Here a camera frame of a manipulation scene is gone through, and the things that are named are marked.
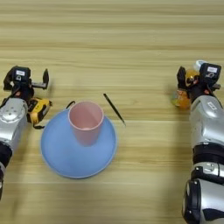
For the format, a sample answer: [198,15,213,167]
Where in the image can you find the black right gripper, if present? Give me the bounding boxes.
[176,66,221,102]

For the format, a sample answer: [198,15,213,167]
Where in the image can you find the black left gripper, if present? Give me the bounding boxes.
[3,68,50,102]

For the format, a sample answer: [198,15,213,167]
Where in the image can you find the orange juice bottle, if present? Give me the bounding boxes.
[170,59,208,110]

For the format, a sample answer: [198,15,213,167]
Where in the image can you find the black tweezers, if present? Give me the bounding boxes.
[102,93,127,127]

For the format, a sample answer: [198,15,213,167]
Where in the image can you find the pink plastic cup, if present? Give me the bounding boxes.
[67,101,105,147]

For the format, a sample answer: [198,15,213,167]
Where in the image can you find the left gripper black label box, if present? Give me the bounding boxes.
[11,66,32,82]

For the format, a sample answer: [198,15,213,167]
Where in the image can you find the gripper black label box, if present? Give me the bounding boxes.
[199,62,222,83]
[11,66,32,82]

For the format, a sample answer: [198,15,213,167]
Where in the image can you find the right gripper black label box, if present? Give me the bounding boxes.
[199,62,222,83]

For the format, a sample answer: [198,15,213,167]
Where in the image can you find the yellow black tape measure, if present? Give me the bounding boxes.
[27,97,53,130]

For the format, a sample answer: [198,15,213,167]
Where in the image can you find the blue round plate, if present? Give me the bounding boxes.
[39,108,118,179]

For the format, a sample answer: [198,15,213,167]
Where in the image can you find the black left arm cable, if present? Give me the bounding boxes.
[0,93,14,109]

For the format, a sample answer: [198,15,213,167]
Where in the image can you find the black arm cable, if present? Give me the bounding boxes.
[0,93,14,109]
[212,88,224,103]

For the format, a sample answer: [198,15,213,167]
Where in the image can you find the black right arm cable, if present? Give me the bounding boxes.
[212,88,224,103]

